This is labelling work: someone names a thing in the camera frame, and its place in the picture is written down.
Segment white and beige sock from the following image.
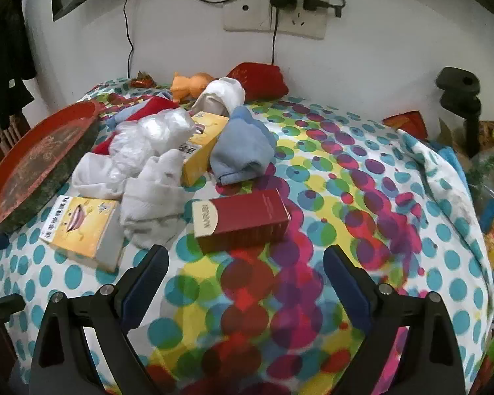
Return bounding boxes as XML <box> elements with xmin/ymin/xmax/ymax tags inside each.
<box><xmin>190</xmin><ymin>77</ymin><xmax>246</xmax><ymax>117</ymax></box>

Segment black clamp stand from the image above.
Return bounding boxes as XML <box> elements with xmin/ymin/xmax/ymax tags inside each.
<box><xmin>435</xmin><ymin>66</ymin><xmax>482</xmax><ymax>159</ymax></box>

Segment wooden chair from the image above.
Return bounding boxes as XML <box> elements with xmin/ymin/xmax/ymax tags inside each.
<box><xmin>0</xmin><ymin>107</ymin><xmax>31</xmax><ymax>149</ymax></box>

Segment orange toy pig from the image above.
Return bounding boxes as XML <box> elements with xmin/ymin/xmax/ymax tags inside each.
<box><xmin>171</xmin><ymin>72</ymin><xmax>215</xmax><ymax>101</ymax></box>

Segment red sock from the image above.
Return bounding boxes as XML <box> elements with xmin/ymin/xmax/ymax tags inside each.
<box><xmin>91</xmin><ymin>96</ymin><xmax>182</xmax><ymax>155</ymax></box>

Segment dark hanging clothes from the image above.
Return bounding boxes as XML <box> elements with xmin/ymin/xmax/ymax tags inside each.
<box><xmin>0</xmin><ymin>0</ymin><xmax>38</xmax><ymax>149</ymax></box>

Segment black plug with cable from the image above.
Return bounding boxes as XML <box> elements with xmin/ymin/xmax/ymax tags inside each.
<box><xmin>298</xmin><ymin>0</ymin><xmax>347</xmax><ymax>19</ymax></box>

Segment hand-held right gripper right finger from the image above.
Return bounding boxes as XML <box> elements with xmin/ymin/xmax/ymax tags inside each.
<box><xmin>323</xmin><ymin>245</ymin><xmax>466</xmax><ymax>395</ymax></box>

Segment colourful clutter pile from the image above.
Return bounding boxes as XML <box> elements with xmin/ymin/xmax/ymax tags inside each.
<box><xmin>436</xmin><ymin>119</ymin><xmax>494</xmax><ymax>272</ymax></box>

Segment red paper packet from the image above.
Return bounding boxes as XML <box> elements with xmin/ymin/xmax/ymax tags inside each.
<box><xmin>383</xmin><ymin>111</ymin><xmax>429</xmax><ymax>141</ymax></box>

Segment grey-blue sock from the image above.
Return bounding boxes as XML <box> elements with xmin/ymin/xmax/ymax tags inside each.
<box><xmin>210</xmin><ymin>106</ymin><xmax>277</xmax><ymax>185</ymax></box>

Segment clear plastic bag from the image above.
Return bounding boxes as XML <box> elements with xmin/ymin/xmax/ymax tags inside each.
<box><xmin>109</xmin><ymin>109</ymin><xmax>196</xmax><ymax>186</ymax></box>

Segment red candy wrapper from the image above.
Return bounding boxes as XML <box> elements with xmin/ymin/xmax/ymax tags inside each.
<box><xmin>131</xmin><ymin>71</ymin><xmax>156</xmax><ymax>88</ymax></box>

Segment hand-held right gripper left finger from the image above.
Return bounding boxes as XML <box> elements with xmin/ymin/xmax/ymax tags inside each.
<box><xmin>30</xmin><ymin>245</ymin><xmax>169</xmax><ymax>395</ymax></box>

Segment dotted colourful tablecloth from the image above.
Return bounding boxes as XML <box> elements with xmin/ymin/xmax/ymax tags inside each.
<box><xmin>0</xmin><ymin>76</ymin><xmax>494</xmax><ymax>395</ymax></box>

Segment light blue sock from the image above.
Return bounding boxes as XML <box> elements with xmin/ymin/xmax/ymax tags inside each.
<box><xmin>114</xmin><ymin>98</ymin><xmax>165</xmax><ymax>125</ymax></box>

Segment red cloth pouch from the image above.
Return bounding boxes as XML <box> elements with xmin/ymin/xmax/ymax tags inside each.
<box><xmin>226</xmin><ymin>63</ymin><xmax>289</xmax><ymax>101</ymax></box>

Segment maroon carton box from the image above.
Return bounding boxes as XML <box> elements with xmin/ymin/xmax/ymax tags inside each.
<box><xmin>191</xmin><ymin>188</ymin><xmax>292</xmax><ymax>255</ymax></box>

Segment yellow medicine box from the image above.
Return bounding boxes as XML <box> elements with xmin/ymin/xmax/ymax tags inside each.
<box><xmin>180</xmin><ymin>112</ymin><xmax>230</xmax><ymax>187</ymax></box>
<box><xmin>38</xmin><ymin>195</ymin><xmax>126</xmax><ymax>272</ymax></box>

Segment white wall socket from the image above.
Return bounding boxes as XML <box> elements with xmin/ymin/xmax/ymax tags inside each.
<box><xmin>223</xmin><ymin>0</ymin><xmax>328</xmax><ymax>41</ymax></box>

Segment red round tray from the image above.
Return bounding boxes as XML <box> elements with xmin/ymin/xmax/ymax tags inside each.
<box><xmin>0</xmin><ymin>99</ymin><xmax>103</xmax><ymax>233</ymax></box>

